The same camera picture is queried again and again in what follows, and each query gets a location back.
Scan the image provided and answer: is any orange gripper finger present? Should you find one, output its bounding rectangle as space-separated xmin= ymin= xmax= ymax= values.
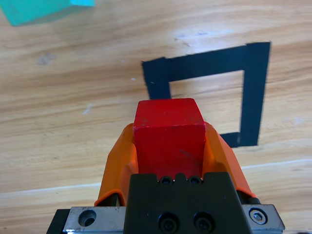
xmin=94 ymin=123 xmax=139 ymax=213
xmin=202 ymin=121 xmax=258 ymax=198

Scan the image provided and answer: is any red wooden cube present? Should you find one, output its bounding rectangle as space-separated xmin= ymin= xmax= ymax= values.
xmin=133 ymin=98 xmax=207 ymax=180

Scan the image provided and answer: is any green wooden cube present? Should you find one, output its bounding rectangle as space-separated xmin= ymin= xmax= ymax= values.
xmin=0 ymin=0 xmax=96 ymax=27

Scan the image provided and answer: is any black tape square outline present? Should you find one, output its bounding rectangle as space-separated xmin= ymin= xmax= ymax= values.
xmin=141 ymin=41 xmax=272 ymax=149

